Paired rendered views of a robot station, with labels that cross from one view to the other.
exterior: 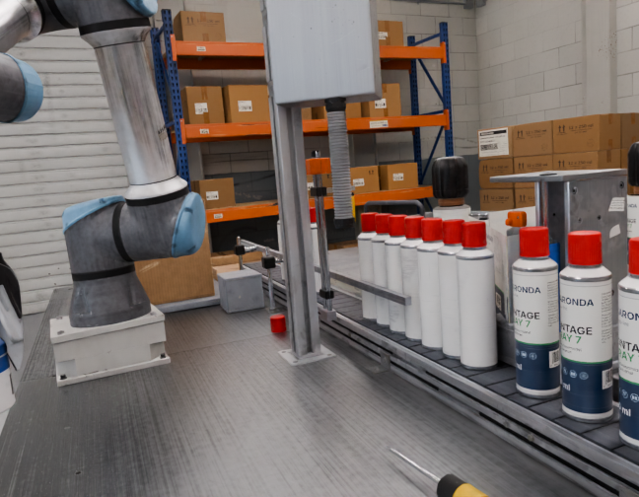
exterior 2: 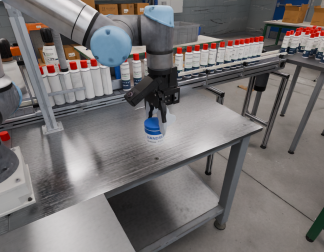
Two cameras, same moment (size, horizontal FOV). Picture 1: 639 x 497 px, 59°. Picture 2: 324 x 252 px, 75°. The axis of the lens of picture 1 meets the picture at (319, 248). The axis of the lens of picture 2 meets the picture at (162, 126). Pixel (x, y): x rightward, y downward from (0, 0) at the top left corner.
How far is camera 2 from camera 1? 1.17 m
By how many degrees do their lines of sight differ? 93
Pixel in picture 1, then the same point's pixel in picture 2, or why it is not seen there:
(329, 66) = not seen: hidden behind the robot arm
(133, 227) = (4, 104)
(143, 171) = (1, 68)
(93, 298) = (6, 156)
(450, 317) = (100, 85)
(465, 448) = not seen: hidden behind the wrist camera
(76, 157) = not seen: outside the picture
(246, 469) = (137, 128)
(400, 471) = (141, 110)
